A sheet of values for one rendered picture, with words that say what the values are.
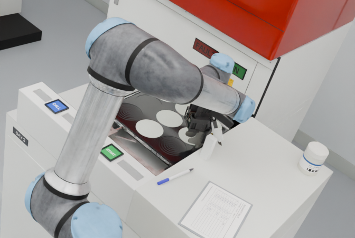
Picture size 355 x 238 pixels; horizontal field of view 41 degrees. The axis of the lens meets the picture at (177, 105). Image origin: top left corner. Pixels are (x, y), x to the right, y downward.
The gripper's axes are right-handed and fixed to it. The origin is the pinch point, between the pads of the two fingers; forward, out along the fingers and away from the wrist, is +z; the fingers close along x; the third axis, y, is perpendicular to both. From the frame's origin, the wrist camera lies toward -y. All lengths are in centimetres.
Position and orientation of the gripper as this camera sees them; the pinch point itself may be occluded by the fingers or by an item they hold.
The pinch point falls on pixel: (198, 144)
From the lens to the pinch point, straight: 163.0
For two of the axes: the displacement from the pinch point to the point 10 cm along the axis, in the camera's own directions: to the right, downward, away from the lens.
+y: -9.5, -0.7, -3.2
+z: -2.5, 7.9, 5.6
